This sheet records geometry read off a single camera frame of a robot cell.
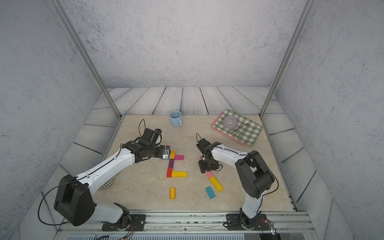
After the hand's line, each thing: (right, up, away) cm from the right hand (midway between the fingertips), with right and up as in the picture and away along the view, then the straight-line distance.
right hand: (207, 169), depth 90 cm
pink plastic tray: (+14, +20, +18) cm, 31 cm away
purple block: (-22, +3, +4) cm, 22 cm away
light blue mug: (-22, +33, +24) cm, 46 cm away
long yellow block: (-16, -3, 0) cm, 17 cm away
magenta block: (-17, +6, +7) cm, 19 cm away
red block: (-22, -2, 0) cm, 22 cm away
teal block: (+1, -10, -7) cm, 12 cm away
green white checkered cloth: (+25, +25, +22) cm, 42 cm away
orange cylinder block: (-19, -10, -8) cm, 23 cm away
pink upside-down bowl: (+19, +29, +21) cm, 40 cm away
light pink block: (+1, -2, -1) cm, 3 cm away
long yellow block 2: (+5, -7, -4) cm, 10 cm away
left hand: (-23, +12, -5) cm, 27 cm away
